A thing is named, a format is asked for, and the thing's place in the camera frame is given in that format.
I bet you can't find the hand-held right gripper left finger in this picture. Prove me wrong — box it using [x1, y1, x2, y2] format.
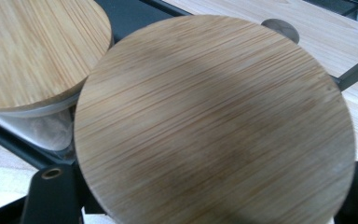
[20, 163, 87, 224]

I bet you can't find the black metal shelf rack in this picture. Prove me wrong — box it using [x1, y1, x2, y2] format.
[0, 0, 358, 224]

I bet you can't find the grey round table grommet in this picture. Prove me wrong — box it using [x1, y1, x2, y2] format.
[259, 17, 301, 45]

